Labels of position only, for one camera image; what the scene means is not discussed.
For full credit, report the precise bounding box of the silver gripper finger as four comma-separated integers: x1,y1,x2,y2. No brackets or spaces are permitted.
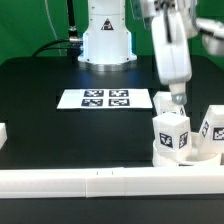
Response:
169,83,187,104

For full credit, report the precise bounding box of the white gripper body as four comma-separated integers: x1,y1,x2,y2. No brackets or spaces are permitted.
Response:
133,0,224,85

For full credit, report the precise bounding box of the white round stool seat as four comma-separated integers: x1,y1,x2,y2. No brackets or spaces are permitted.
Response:
152,141,221,167

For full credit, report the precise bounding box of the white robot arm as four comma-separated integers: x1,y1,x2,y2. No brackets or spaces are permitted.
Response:
78,0,224,105

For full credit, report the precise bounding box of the white marker tag sheet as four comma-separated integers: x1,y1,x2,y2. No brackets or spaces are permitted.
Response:
57,88,152,109

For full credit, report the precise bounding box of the white U-shaped fence frame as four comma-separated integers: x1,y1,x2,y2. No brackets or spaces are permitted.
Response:
0,122,224,200

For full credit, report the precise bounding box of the black cable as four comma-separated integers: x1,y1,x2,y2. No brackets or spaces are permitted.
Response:
31,0,84,58

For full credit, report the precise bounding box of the white thin cable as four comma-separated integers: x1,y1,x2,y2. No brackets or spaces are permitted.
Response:
43,0,64,57

